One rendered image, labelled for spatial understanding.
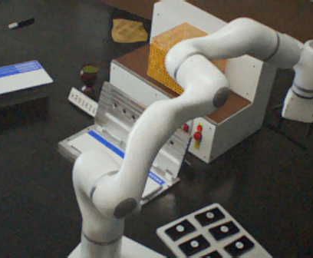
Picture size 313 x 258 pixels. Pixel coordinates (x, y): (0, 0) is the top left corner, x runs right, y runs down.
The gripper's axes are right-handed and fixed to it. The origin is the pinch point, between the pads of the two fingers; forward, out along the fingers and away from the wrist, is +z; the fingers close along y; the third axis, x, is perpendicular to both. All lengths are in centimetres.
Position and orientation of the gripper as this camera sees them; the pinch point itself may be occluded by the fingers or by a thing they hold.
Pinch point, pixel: (293, 130)
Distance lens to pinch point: 224.7
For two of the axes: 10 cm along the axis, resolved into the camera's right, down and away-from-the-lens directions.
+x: -2.0, 5.7, -8.0
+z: -1.1, 8.0, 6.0
